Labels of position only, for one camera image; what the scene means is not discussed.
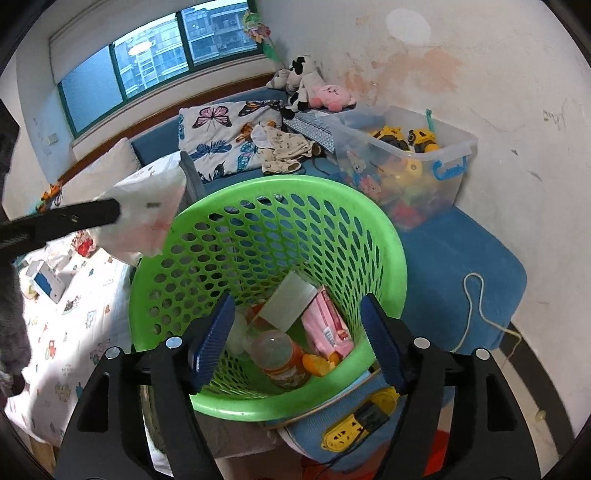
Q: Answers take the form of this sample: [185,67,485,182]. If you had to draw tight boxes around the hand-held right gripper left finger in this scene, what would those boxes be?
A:
[54,293,237,480]

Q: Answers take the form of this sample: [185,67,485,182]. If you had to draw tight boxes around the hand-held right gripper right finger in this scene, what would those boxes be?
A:
[360,293,541,480]

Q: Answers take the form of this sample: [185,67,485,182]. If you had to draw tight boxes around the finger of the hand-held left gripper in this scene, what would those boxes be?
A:
[0,198,122,253]

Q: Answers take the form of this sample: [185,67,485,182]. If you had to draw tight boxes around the clear plastic container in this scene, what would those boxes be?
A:
[226,311,255,356]

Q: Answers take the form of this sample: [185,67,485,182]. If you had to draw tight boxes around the pink carton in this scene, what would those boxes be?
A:
[301,285,356,359]

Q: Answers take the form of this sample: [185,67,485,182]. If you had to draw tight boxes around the orange peel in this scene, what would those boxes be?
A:
[302,351,343,375]

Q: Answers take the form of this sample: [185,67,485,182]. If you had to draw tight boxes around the clear bottle orange label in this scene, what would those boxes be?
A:
[249,330,313,389]

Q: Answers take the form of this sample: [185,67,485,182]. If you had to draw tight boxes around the green plastic basket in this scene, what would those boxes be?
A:
[129,178,408,421]

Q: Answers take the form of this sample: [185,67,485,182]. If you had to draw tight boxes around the beige cushion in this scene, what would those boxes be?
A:
[60,137,142,209]

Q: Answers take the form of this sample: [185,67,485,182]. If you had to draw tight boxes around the small white and blue box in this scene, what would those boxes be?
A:
[25,259,66,305]

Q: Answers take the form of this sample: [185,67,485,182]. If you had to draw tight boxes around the yellow power strip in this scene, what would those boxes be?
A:
[321,388,400,453]

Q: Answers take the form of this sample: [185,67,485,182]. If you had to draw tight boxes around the printed white blanket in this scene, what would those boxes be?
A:
[4,231,139,449]

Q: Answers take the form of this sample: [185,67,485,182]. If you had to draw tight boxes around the butterfly print pillow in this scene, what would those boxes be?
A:
[178,99,285,184]

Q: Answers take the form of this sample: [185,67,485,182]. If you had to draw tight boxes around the pile of colourful toys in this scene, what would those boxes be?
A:
[342,148,454,228]

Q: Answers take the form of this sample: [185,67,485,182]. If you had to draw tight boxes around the clear plastic storage box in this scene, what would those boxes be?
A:
[330,105,479,232]

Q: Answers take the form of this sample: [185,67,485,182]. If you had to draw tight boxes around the window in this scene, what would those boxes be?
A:
[58,0,259,140]

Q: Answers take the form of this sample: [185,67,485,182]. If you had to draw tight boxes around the beige printed garment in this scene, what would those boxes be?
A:
[252,124,315,175]

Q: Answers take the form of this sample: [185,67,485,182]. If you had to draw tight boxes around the yellow toy truck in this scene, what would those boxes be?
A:
[372,124,411,152]
[406,128,442,156]

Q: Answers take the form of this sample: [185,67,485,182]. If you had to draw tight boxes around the grey patterned cushion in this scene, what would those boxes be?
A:
[281,111,345,153]

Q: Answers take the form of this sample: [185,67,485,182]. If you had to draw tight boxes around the pink plush toy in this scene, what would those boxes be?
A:
[308,83,356,112]

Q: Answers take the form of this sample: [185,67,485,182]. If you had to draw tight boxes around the paper pinwheel decoration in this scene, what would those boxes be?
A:
[242,10,287,66]

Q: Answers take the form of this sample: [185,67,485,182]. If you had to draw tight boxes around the black and white plush cow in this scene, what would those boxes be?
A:
[267,55,324,112]

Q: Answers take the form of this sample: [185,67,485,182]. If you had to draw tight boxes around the white cord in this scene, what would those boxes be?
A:
[450,272,523,370]

